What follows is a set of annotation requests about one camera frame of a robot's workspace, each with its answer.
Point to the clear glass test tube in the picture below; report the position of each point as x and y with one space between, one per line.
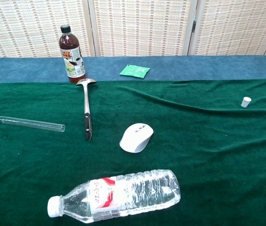
29 123

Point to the green foil packet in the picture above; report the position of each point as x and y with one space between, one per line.
135 71

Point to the white computer mouse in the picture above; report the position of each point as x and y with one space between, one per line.
135 139

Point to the woven bamboo folding screen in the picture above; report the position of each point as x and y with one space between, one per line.
142 28

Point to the dark tea bottle black cap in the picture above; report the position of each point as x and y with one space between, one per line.
72 58

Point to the black screen hinge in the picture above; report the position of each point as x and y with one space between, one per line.
194 26

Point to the small white tube cap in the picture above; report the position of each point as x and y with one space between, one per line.
245 102

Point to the blue velvet cloth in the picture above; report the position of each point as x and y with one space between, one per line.
194 68

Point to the clear plastic water bottle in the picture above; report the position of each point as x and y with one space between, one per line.
128 195

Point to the dark green velvet cloth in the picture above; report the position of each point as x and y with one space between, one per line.
194 164

